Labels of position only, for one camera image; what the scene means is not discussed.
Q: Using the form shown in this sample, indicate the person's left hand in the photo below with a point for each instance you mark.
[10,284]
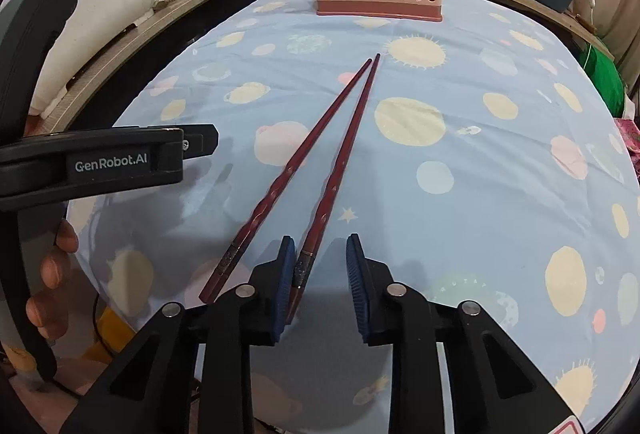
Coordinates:
[50,269]

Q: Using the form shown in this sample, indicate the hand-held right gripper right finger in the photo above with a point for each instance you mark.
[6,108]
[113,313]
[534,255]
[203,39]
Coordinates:
[357,284]

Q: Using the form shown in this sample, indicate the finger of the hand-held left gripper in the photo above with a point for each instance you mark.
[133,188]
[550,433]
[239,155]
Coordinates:
[200,141]

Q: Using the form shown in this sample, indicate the green cloth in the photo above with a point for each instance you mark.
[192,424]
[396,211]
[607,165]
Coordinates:
[602,79]

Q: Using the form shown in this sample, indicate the blue planet print tablecloth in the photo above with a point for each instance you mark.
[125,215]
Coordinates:
[475,214]

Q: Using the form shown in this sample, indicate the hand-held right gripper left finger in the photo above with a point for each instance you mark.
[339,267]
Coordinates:
[285,284]

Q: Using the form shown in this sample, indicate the white plastic storage bin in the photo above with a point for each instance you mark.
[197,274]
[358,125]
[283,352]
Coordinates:
[105,9]

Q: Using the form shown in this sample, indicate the dark red twisted chopstick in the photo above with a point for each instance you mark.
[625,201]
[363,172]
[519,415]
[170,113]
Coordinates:
[270,194]
[328,194]

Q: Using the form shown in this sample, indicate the pink floral cloth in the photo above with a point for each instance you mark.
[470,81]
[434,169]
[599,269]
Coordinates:
[629,149]

